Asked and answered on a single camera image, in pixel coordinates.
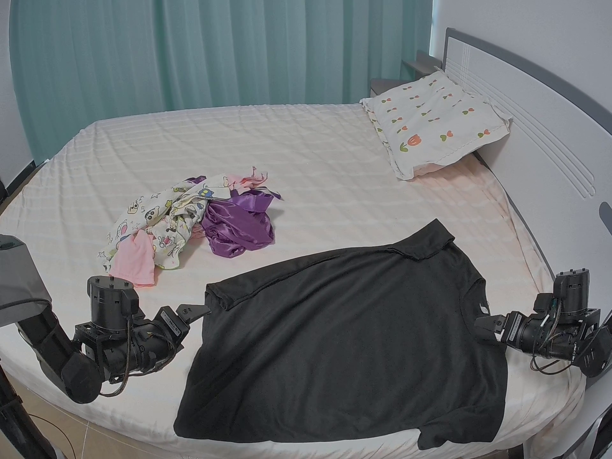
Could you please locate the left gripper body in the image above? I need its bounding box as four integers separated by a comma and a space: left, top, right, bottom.
125, 306, 191, 373

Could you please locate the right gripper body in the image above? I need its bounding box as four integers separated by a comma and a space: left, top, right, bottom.
502, 312, 557, 356

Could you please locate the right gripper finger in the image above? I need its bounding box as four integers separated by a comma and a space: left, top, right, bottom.
473, 315, 508, 336

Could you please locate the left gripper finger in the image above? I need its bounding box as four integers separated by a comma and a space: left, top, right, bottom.
176, 304, 211, 325

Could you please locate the black T-shirt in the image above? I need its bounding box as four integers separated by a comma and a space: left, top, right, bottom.
173, 218, 508, 450

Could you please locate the purple satin garment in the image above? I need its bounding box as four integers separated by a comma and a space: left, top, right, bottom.
186, 176, 285, 259

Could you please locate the white printed pyjama top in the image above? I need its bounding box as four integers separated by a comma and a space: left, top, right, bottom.
98, 174, 240, 271

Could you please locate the pale pink garment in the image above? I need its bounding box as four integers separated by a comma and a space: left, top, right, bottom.
227, 164, 269, 195

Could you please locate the bed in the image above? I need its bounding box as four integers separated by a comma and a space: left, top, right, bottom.
0, 28, 612, 459

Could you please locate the white printed pillow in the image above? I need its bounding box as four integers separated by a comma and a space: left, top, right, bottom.
360, 70, 513, 181

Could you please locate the grey bedside table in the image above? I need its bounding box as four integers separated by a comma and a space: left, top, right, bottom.
370, 50, 448, 98

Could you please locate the blue-green curtain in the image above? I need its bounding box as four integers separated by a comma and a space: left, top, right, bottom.
9, 0, 437, 161

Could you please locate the black cable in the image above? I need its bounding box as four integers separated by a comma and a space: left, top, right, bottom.
0, 297, 52, 313
98, 333, 132, 398
528, 349, 577, 374
26, 413, 73, 459

